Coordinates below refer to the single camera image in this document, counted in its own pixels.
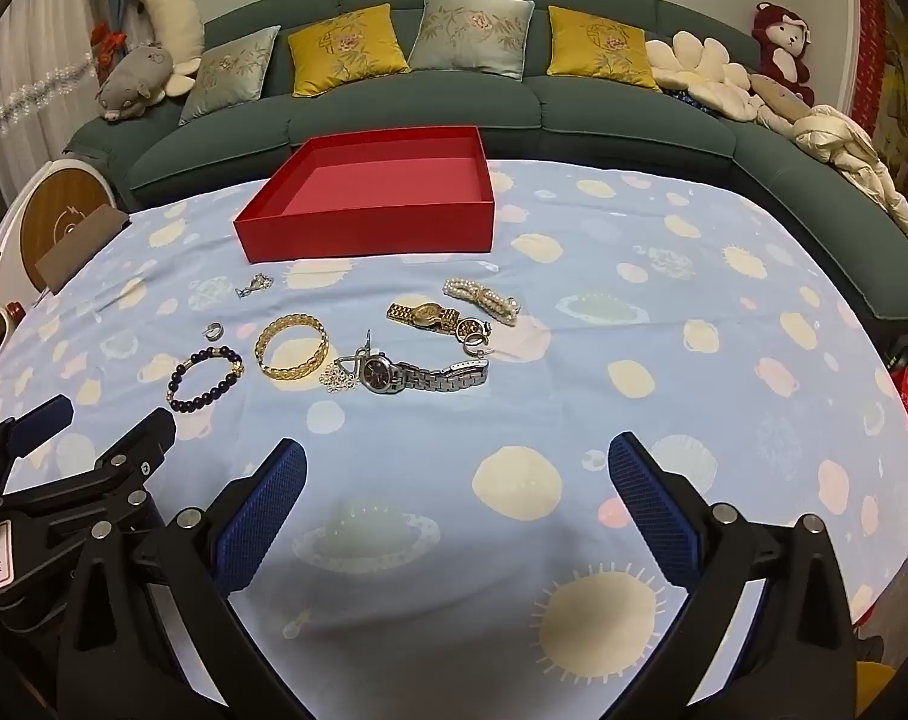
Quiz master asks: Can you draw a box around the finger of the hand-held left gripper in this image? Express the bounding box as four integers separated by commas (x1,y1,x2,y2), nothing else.
0,396,74,500
4,406,179,542

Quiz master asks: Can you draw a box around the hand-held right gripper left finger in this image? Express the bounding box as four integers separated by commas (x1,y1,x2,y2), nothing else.
56,437,310,720

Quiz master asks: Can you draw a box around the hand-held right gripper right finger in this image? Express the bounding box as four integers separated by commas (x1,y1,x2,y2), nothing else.
607,431,861,720

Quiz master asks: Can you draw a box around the dark bead bracelet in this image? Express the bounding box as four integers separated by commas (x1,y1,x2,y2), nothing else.
167,345,245,413

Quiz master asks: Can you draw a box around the gold bangle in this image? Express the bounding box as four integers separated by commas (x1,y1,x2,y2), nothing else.
254,316,329,382

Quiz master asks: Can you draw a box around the gold pendant necklace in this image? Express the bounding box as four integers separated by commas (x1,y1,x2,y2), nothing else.
319,349,383,395

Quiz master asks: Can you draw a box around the silver wristwatch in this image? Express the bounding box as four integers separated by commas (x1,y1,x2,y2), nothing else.
356,352,491,395

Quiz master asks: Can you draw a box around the gold wristwatch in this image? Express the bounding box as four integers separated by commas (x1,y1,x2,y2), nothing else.
386,300,462,335

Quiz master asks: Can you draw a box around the red shallow box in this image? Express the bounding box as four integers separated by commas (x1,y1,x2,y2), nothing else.
233,125,496,265

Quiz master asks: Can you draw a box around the brown cardboard piece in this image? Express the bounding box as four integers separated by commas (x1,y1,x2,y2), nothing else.
35,206,132,292

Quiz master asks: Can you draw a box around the white round device wooden disc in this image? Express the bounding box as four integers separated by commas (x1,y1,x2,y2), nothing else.
0,157,117,301

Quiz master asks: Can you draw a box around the blue planet print tablecloth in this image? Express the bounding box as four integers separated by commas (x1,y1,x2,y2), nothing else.
0,157,908,720

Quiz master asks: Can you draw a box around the grey pig plush toy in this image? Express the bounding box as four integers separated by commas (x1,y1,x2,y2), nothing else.
95,43,176,123

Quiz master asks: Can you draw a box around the white lace curtain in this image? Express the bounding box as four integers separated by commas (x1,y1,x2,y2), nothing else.
0,0,136,196

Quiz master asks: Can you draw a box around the grey embroidered cushion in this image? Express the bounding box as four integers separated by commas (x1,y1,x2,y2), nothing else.
178,25,282,127
409,0,536,82

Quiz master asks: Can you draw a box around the red bow decoration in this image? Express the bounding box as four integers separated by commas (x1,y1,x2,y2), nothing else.
89,21,128,68

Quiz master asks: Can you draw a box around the cream quilt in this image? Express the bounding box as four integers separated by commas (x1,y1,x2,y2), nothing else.
791,103,908,256

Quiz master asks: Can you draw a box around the dark blue patterned cloth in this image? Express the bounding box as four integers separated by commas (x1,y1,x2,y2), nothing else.
664,87,717,115

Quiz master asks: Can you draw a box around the dark green curved sofa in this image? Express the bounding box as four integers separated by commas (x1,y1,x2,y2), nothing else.
62,0,908,323

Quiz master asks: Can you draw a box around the brown plush pillow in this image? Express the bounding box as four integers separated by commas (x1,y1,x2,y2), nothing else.
750,73,811,128

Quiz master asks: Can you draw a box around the long white plush toy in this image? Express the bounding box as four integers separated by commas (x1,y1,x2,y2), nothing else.
130,0,206,97

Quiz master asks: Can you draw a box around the yellow embroidered cushion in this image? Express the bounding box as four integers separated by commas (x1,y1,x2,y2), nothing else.
547,6,663,94
286,4,411,98

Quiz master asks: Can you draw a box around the white flower cushion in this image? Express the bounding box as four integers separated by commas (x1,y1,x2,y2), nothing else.
645,30,770,122

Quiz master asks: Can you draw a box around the red monkey plush toy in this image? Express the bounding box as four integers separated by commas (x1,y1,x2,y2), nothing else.
751,1,816,107

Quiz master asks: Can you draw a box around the pearl bracelet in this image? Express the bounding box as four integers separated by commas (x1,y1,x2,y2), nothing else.
443,277,521,327

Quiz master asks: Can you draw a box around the red wall scroll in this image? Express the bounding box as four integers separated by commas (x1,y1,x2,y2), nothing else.
847,0,908,166

